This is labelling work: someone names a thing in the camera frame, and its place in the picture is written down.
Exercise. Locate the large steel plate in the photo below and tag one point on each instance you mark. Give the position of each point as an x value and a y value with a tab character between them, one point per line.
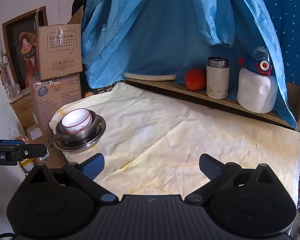
82	140

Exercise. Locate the small steel bowl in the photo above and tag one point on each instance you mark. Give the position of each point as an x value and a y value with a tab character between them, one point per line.
78	126

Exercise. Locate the red tomato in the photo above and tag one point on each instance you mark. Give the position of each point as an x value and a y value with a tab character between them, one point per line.
195	79

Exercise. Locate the small floor cardboard box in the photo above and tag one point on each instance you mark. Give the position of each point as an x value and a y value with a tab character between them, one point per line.
53	158

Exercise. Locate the white blue water bottle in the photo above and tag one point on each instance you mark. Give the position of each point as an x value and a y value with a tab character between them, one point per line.
257	85

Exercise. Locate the cream paper table cover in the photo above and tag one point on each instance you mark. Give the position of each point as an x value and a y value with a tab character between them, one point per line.
152	143

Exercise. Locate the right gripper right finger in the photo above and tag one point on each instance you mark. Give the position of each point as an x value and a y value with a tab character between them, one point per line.
221	177

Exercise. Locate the orange wooden knob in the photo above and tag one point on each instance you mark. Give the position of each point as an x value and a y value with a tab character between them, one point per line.
87	94

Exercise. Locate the white thermos cup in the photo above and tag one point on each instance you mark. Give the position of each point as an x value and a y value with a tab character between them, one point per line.
217	77

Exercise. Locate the white foam stick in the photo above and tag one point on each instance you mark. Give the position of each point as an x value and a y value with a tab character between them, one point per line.
150	77

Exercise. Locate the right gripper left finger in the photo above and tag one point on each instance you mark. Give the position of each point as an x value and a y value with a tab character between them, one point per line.
83	176

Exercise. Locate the upper cardboard box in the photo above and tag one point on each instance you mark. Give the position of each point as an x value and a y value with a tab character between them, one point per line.
59	48

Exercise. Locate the blue garment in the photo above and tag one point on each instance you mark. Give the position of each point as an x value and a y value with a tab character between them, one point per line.
165	37

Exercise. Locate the framed girl painting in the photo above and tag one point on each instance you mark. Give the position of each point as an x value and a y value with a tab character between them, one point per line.
20	43

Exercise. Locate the Vinda cardboard box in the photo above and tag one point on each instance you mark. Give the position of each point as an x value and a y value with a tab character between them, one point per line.
50	95

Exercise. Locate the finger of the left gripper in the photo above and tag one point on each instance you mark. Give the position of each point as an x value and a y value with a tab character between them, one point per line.
29	151
11	142

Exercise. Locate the white red-rimmed bowl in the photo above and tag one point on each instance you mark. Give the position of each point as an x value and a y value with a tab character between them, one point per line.
76	120

